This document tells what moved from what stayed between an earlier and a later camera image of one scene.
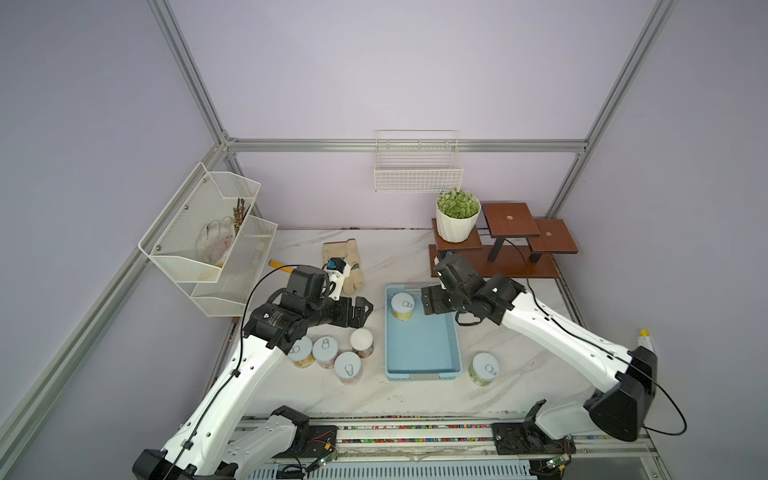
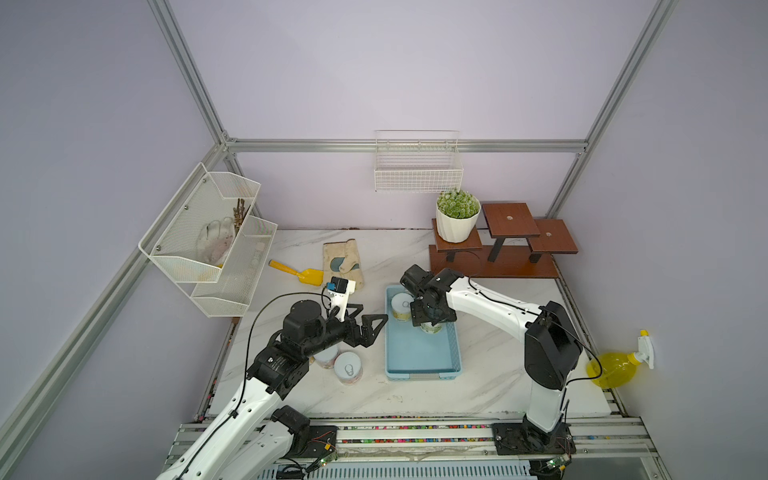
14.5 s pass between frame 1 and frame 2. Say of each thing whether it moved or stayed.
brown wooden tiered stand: stayed
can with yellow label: stayed
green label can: moved
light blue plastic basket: stayed
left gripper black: moved
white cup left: stayed
